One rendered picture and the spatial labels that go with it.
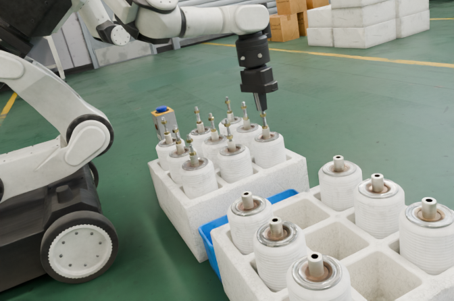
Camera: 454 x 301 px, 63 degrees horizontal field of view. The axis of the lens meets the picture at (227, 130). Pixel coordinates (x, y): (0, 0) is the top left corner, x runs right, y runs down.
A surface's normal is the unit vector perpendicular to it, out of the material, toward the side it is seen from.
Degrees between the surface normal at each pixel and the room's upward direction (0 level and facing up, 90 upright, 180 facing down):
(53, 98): 90
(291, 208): 90
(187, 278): 0
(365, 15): 90
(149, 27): 116
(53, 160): 102
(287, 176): 90
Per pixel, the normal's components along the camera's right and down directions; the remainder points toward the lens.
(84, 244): 0.41, 0.24
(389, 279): -0.90, 0.30
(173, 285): -0.18, -0.92
